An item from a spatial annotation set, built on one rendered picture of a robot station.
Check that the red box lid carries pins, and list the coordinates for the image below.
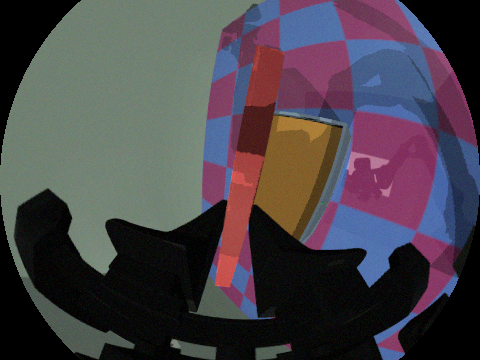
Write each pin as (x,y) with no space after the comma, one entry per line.
(250,154)

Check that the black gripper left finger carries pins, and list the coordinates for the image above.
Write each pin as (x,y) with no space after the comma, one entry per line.
(187,251)

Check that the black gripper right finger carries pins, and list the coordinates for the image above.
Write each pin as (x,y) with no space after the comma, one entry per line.
(281,263)

